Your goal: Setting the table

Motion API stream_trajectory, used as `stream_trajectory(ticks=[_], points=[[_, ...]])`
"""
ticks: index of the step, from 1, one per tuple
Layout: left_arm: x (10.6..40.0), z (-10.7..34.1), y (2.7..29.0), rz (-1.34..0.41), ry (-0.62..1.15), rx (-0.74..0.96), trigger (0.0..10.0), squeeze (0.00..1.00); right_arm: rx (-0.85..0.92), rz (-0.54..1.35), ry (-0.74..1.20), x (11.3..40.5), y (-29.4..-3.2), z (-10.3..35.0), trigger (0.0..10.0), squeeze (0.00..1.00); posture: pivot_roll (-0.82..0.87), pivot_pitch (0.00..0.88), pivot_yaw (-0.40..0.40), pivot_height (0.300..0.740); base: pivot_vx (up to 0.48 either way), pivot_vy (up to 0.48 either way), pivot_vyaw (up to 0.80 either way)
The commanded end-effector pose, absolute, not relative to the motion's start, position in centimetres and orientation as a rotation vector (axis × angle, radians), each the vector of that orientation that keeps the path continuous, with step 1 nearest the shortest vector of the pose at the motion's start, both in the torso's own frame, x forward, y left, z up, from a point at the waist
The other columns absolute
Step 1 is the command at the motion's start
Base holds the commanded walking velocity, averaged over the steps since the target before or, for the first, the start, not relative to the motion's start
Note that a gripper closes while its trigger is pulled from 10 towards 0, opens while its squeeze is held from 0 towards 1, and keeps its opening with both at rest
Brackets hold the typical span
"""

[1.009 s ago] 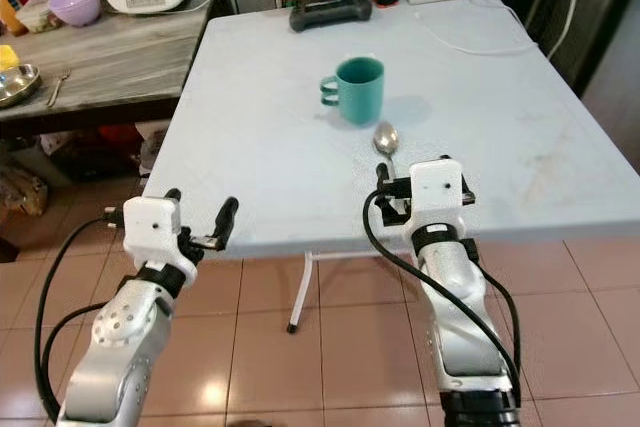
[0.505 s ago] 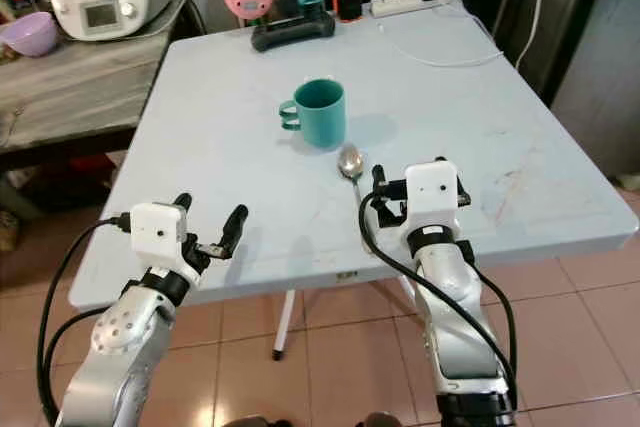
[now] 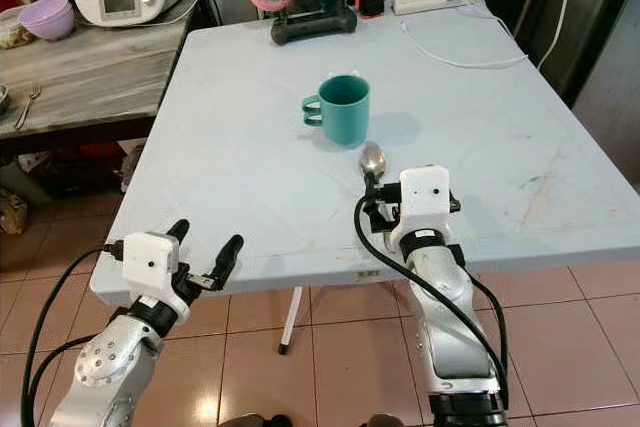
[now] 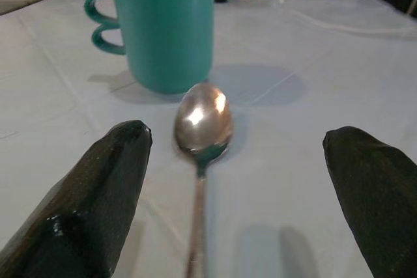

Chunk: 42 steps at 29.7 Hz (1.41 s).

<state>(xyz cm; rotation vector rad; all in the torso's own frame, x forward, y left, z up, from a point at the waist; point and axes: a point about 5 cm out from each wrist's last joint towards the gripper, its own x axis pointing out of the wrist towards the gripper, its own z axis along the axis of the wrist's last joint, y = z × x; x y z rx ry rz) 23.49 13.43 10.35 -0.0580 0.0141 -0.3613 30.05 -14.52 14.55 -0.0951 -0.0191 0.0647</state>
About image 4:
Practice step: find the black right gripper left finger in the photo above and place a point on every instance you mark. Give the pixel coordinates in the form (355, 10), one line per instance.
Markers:
(88, 200)

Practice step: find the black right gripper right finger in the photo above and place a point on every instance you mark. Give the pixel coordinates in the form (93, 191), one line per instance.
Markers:
(378, 193)

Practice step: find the silver metal spoon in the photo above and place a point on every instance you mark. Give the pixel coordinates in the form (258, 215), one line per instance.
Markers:
(202, 128)

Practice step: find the teal plastic mug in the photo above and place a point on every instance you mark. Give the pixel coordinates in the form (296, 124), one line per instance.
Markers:
(166, 30)

